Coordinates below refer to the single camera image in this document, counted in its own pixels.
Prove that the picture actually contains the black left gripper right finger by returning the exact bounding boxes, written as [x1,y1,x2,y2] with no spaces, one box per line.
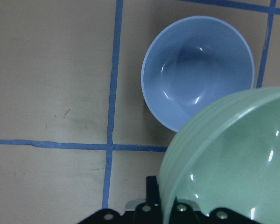
[169,198,258,224]

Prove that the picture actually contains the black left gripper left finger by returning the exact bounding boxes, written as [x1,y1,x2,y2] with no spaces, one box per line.
[133,176,162,224]

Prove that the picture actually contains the green bowl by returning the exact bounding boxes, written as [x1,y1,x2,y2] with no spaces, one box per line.
[159,87,280,224]

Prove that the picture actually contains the blue bowl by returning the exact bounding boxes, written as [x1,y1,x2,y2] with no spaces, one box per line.
[141,16,255,132]

